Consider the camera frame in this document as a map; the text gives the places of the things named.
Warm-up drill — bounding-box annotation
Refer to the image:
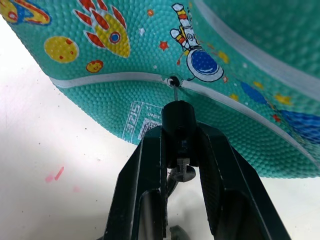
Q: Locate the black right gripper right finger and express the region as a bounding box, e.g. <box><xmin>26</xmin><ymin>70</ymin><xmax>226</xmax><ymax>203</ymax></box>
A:
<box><xmin>193</xmin><ymin>122</ymin><xmax>293</xmax><ymax>240</ymax></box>

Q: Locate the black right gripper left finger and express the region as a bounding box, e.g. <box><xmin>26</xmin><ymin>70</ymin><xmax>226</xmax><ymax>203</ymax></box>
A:
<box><xmin>103</xmin><ymin>126</ymin><xmax>173</xmax><ymax>240</ymax></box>

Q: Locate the teal space-print rubber ball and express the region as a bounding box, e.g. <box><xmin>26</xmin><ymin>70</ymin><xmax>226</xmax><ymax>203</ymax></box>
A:
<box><xmin>0</xmin><ymin>0</ymin><xmax>320</xmax><ymax>179</ymax></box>

